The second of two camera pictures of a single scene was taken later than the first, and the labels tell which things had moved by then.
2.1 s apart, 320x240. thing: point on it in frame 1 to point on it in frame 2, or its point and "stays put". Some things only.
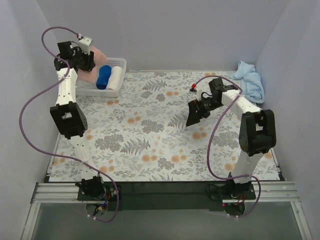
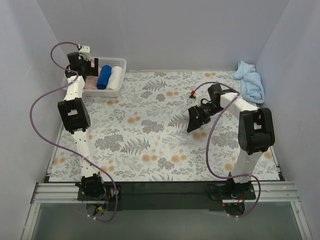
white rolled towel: [115, 78] stays put
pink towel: [100, 59] to [91, 81]
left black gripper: [85, 61] stays put
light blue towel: [251, 84] stays put
